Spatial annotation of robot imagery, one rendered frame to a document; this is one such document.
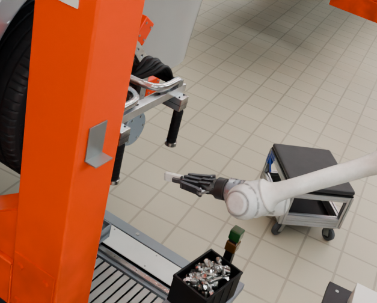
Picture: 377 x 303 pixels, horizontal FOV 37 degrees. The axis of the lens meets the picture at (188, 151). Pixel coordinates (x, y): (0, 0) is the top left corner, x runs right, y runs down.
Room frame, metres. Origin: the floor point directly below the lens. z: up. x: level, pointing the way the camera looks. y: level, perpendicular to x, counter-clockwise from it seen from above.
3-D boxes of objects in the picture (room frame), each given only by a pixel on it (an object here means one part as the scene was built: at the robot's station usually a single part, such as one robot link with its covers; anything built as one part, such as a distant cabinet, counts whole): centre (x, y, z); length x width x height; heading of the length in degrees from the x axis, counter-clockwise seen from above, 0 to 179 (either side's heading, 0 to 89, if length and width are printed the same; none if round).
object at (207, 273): (1.37, -0.17, 0.51); 0.20 x 0.14 x 0.13; 148
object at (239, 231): (1.51, -0.23, 0.64); 0.04 x 0.04 x 0.04; 66
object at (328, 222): (2.60, -0.65, 0.17); 0.43 x 0.36 x 0.34; 16
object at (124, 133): (1.48, 0.24, 0.93); 0.09 x 0.05 x 0.05; 66
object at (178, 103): (1.79, 0.10, 0.93); 0.09 x 0.05 x 0.05; 66
